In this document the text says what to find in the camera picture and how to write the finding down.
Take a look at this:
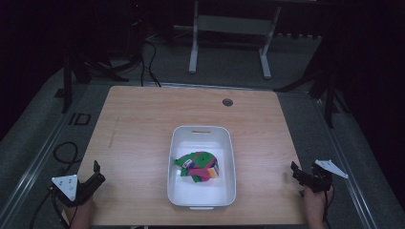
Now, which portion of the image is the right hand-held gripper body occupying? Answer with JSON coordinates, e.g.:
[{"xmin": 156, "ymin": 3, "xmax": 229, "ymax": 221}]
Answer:
[{"xmin": 302, "ymin": 158, "xmax": 350, "ymax": 194}]

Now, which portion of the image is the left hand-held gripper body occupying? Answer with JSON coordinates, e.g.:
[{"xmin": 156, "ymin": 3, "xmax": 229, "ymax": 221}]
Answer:
[{"xmin": 50, "ymin": 173, "xmax": 96, "ymax": 208}]

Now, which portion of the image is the white plastic basin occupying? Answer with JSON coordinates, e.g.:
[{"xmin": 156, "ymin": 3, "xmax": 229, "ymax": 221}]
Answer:
[{"xmin": 166, "ymin": 125, "xmax": 238, "ymax": 211}]

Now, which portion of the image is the person's right hand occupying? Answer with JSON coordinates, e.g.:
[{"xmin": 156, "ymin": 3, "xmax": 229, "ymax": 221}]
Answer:
[{"xmin": 302, "ymin": 185, "xmax": 335, "ymax": 229}]

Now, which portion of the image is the person's left hand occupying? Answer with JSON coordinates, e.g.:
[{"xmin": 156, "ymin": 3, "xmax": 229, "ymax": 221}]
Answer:
[{"xmin": 68, "ymin": 196, "xmax": 96, "ymax": 229}]

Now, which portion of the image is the black tripod stand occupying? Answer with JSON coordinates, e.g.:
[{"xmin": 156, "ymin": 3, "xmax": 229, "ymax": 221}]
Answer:
[
  {"xmin": 54, "ymin": 47, "xmax": 141, "ymax": 115},
  {"xmin": 274, "ymin": 34, "xmax": 352, "ymax": 130}
]

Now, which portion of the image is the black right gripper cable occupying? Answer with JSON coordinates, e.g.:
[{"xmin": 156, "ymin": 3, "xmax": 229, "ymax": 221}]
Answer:
[{"xmin": 322, "ymin": 190, "xmax": 336, "ymax": 229}]

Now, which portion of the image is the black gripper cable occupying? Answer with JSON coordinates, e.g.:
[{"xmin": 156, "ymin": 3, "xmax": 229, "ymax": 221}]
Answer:
[
  {"xmin": 28, "ymin": 188, "xmax": 71, "ymax": 229},
  {"xmin": 322, "ymin": 190, "xmax": 336, "ymax": 229}
]

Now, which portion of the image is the black looped floor cable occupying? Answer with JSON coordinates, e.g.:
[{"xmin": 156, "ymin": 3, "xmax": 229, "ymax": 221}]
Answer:
[{"xmin": 53, "ymin": 140, "xmax": 80, "ymax": 166}]

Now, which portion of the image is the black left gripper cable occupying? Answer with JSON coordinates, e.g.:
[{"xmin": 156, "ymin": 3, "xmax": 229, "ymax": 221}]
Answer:
[{"xmin": 28, "ymin": 188, "xmax": 71, "ymax": 229}]

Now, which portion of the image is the black hanging cable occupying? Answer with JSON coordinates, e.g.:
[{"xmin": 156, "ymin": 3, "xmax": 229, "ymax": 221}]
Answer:
[{"xmin": 139, "ymin": 39, "xmax": 162, "ymax": 88}]

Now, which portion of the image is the white metal desk frame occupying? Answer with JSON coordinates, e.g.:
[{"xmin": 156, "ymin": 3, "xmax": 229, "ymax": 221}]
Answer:
[{"xmin": 188, "ymin": 0, "xmax": 283, "ymax": 80}]

